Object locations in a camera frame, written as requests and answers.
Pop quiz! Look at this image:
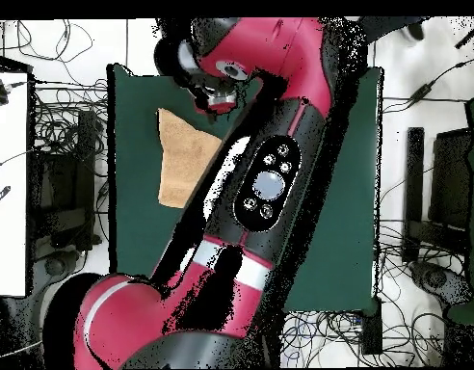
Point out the tan terry towel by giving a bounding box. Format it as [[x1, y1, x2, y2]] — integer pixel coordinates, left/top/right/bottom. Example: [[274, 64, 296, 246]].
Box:
[[156, 107, 223, 209]]

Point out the dark green table cloth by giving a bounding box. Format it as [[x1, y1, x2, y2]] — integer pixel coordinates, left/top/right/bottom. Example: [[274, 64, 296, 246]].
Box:
[[106, 63, 385, 314]]

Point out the black equipment rack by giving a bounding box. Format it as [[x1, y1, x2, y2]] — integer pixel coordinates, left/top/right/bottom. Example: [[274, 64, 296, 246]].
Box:
[[30, 109, 101, 251]]

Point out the person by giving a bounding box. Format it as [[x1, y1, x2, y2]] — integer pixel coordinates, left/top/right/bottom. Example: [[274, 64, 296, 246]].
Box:
[[359, 15, 431, 42]]

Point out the black upright stand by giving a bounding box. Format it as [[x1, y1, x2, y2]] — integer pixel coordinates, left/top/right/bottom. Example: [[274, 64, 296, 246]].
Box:
[[401, 126, 425, 263]]

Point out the white desk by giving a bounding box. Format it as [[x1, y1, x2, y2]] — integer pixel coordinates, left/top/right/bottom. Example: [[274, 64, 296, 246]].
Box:
[[0, 70, 30, 298]]

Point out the black round floor foot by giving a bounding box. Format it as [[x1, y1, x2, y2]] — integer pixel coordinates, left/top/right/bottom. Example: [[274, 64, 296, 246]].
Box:
[[42, 254, 70, 278]]

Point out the small black box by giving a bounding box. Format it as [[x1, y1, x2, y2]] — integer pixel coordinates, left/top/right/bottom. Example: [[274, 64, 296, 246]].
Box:
[[361, 296, 383, 356]]

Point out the dark grey chair base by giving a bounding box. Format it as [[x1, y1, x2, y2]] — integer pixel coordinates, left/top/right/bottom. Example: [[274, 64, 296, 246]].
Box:
[[409, 261, 473, 309]]

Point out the black power adapter with cable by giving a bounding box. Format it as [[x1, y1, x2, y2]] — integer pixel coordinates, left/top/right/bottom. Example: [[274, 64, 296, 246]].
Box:
[[382, 57, 474, 115]]

